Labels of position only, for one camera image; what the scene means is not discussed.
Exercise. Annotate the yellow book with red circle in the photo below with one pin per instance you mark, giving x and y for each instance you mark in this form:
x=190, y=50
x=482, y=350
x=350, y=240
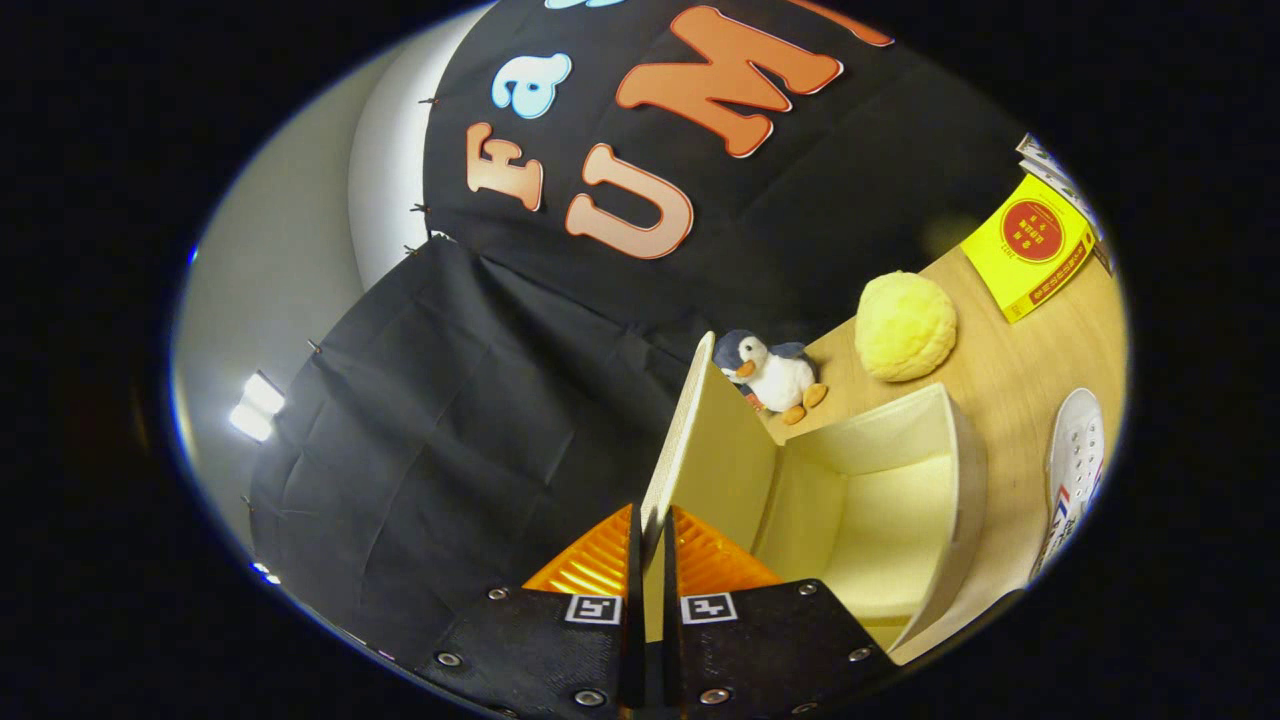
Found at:
x=1030, y=245

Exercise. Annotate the penguin plush toy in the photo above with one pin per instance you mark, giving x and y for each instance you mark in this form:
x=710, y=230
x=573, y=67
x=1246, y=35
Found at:
x=780, y=378

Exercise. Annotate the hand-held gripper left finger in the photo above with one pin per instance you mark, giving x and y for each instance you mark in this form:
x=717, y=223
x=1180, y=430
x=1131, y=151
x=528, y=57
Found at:
x=636, y=650

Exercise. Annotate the white canvas shoe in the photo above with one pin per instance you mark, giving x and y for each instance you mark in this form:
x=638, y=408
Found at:
x=1078, y=450

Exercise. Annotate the yellow plush ball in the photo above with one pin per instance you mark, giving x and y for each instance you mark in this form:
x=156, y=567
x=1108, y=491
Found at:
x=905, y=325

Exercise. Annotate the beige fabric storage box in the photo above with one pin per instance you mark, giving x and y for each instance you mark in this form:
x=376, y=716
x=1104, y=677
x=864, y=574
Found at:
x=880, y=510

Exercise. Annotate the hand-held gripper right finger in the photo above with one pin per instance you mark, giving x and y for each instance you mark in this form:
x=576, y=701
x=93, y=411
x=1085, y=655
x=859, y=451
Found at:
x=670, y=650

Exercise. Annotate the ceiling light panel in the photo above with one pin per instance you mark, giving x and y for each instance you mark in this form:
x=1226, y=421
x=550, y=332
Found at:
x=255, y=408

